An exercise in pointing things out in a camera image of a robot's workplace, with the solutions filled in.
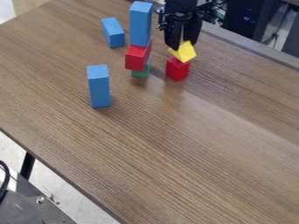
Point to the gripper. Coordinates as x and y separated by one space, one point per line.
180 8

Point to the yellow triangle block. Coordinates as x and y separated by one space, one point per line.
184 53

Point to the red rectangular block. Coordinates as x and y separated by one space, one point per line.
136 57

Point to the green block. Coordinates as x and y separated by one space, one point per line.
142 71

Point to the blue rectangular block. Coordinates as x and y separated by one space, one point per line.
139 23
113 31
99 85

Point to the black computer tower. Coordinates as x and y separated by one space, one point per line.
249 16

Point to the red cube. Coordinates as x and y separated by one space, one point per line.
177 69

